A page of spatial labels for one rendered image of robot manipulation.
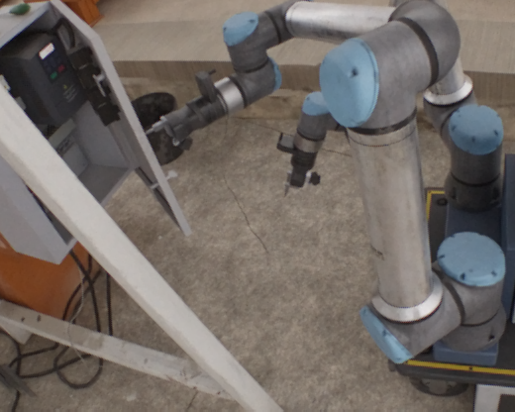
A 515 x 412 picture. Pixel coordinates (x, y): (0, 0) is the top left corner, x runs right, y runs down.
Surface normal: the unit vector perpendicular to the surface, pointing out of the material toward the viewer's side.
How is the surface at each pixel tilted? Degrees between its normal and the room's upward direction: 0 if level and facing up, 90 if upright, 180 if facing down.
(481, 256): 5
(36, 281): 90
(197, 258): 0
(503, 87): 89
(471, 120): 5
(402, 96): 87
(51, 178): 81
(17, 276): 90
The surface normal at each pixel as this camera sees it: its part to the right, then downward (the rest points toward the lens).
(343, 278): -0.23, -0.71
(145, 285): 0.84, 0.01
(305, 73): -0.39, 0.69
